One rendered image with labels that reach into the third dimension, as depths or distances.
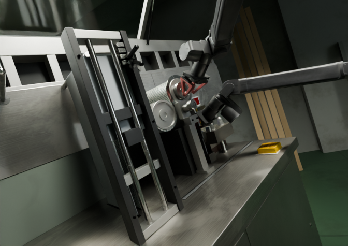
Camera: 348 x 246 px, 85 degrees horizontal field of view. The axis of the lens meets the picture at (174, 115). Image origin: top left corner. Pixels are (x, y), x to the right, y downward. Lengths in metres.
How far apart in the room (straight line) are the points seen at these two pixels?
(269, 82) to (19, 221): 1.00
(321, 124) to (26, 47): 3.08
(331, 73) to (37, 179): 1.09
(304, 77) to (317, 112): 2.34
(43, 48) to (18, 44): 0.08
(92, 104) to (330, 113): 2.96
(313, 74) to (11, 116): 1.06
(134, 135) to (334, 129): 2.91
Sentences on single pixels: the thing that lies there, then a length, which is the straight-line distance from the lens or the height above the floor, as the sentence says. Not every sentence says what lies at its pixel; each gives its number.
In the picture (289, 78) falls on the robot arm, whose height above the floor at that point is 1.16.
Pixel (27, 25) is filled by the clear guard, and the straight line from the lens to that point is 1.05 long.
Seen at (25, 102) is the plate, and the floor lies 1.39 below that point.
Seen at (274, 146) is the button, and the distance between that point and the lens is 0.84.
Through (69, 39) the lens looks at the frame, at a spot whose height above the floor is 1.41.
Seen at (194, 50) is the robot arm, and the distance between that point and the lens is 0.66.
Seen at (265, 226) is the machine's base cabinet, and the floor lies 0.76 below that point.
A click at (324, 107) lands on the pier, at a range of 3.12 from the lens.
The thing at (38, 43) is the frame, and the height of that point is 1.62.
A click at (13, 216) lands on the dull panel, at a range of 0.92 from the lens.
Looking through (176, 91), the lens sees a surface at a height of 1.25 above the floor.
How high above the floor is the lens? 1.19
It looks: 2 degrees down
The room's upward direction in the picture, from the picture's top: 18 degrees counter-clockwise
